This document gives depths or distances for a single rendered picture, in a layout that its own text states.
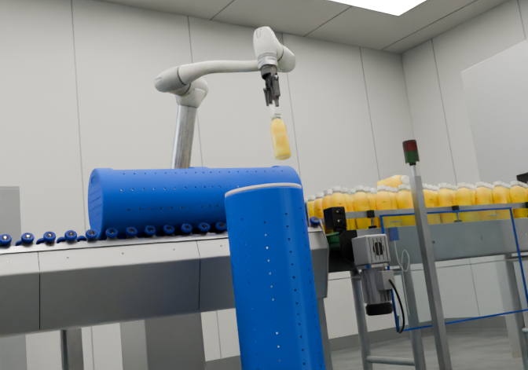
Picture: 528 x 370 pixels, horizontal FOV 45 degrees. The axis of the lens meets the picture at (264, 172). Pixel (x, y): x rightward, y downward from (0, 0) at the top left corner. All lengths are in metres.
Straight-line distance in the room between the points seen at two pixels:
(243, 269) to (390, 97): 5.87
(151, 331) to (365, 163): 4.67
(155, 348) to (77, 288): 0.71
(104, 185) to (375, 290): 1.16
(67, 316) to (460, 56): 5.99
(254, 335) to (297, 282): 0.22
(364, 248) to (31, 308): 1.30
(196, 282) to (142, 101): 3.48
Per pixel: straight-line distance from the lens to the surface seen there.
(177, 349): 3.05
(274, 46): 2.92
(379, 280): 2.64
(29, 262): 2.39
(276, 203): 2.14
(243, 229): 2.15
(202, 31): 6.43
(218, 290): 2.59
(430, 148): 7.76
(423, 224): 2.81
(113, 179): 2.49
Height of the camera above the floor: 0.68
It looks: 11 degrees up
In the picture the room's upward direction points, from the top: 7 degrees counter-clockwise
